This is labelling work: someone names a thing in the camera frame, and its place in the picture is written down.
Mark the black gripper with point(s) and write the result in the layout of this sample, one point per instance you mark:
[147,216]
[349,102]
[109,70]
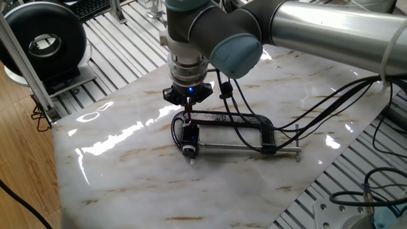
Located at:
[189,92]

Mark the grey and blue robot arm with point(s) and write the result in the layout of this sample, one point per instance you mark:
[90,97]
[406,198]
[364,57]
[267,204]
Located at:
[318,31]

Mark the black and white pencil sharpener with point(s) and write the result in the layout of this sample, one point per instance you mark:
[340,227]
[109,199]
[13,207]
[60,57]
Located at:
[190,136]

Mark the black metal C-clamp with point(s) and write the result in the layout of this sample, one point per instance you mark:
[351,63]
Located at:
[222,118]

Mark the clear drinking glass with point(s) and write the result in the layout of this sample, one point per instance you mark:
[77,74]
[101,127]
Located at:
[154,9]

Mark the glossy marble pattern sheet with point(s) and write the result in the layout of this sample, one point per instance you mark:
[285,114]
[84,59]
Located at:
[159,191]

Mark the black computer keyboard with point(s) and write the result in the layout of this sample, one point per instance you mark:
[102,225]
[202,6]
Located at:
[92,8]

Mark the small aluminium bracket post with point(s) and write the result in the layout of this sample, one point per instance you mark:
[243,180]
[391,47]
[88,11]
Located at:
[117,12]

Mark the aluminium frame post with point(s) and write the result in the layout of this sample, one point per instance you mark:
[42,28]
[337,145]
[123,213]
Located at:
[22,63]

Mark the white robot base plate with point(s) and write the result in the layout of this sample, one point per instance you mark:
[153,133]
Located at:
[334,216]

